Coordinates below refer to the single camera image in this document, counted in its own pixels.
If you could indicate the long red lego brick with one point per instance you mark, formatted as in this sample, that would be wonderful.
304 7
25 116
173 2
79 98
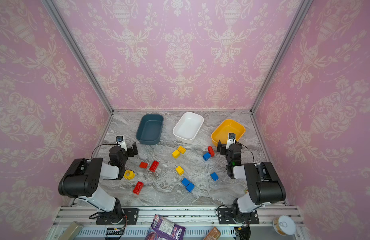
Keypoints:
139 186

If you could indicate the blue lego brick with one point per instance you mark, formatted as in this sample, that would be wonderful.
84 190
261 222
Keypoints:
214 176
185 182
206 156
190 187

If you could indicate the yellow container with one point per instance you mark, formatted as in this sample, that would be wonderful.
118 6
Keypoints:
226 127

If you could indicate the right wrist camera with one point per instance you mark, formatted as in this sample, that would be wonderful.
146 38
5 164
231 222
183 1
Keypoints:
231 139

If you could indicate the tan box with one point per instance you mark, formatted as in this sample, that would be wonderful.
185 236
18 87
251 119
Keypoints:
72 231

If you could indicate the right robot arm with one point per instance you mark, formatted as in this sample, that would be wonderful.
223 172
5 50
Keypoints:
264 186

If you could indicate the white container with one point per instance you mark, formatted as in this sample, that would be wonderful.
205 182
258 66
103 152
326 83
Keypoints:
188 127

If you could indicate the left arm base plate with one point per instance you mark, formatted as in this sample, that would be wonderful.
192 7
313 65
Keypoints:
129 216

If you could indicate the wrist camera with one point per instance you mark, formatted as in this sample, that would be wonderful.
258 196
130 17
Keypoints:
231 139
120 140

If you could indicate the dark teal container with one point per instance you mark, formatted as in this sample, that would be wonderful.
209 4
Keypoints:
150 129

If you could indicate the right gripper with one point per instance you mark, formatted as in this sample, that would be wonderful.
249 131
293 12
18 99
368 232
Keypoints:
224 148

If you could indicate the yellow tape roll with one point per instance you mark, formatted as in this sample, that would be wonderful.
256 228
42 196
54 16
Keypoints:
129 175

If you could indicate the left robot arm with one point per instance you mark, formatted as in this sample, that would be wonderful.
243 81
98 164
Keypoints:
82 181

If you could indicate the purple snack bag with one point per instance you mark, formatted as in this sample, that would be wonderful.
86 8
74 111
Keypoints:
163 229

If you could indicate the brown snack packet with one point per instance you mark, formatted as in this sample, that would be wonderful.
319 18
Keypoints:
214 234

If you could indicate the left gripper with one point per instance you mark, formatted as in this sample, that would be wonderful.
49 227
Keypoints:
130 151

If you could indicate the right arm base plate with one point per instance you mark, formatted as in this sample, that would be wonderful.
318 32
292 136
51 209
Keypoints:
228 216

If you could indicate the small red lego brick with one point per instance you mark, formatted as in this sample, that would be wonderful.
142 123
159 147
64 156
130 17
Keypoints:
144 165

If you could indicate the white round can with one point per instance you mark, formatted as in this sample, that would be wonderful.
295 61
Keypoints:
284 225

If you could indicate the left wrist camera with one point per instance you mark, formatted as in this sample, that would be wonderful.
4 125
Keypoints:
120 140

